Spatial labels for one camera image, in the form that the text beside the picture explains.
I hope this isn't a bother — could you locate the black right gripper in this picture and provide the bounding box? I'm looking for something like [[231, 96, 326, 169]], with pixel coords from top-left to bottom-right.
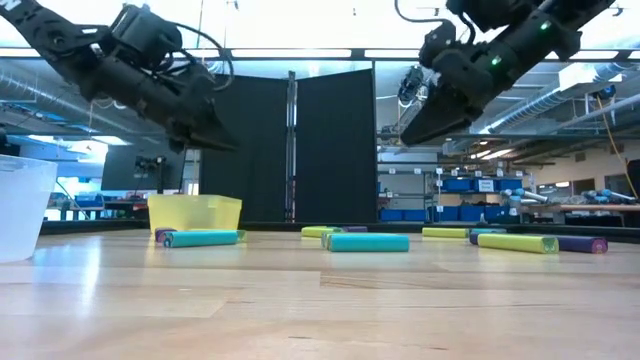
[[399, 42, 516, 147]]

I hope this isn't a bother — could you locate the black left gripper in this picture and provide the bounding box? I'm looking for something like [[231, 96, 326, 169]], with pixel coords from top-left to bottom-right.
[[154, 79, 238, 153]]

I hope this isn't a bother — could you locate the clear plastic bin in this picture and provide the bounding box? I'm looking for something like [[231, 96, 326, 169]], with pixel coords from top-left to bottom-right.
[[0, 153, 59, 265]]

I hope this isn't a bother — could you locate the black background machine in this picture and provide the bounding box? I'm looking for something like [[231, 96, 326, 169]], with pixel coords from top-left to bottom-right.
[[397, 64, 431, 109]]

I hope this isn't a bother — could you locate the black partition panel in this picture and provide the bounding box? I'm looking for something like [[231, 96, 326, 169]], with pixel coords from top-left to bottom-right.
[[295, 68, 379, 224], [199, 73, 290, 224]]

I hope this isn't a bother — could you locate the metal storage shelf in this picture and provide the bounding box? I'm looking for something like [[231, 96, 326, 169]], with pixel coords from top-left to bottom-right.
[[377, 167, 531, 224]]

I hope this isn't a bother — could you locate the yellow translucent plastic bin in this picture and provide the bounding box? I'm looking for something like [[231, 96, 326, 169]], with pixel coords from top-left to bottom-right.
[[146, 193, 243, 235]]

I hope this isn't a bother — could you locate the dark monitor screen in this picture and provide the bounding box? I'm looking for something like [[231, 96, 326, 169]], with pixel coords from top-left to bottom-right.
[[101, 143, 189, 192]]

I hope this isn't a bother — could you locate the wooden workbench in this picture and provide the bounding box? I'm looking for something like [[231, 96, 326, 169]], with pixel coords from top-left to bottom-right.
[[519, 202, 640, 227]]

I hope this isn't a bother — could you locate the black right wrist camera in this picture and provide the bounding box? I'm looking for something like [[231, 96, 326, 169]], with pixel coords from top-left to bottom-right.
[[418, 19, 459, 69]]

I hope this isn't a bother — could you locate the silver partition post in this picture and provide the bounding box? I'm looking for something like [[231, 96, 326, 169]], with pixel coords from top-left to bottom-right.
[[284, 69, 299, 224]]

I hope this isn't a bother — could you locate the silver corrugated ceiling duct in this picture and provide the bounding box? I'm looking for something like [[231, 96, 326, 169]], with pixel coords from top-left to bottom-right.
[[0, 69, 166, 136], [477, 84, 571, 136]]

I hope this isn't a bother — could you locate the black aluminium table frame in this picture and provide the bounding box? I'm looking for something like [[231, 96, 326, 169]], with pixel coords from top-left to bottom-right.
[[39, 218, 640, 245]]

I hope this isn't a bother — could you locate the white rectangular ceiling duct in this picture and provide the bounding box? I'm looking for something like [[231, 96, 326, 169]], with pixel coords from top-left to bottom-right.
[[557, 62, 624, 92]]

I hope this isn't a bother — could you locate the yellow hanging cable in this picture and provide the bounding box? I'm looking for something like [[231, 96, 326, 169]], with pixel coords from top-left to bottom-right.
[[594, 94, 640, 201]]

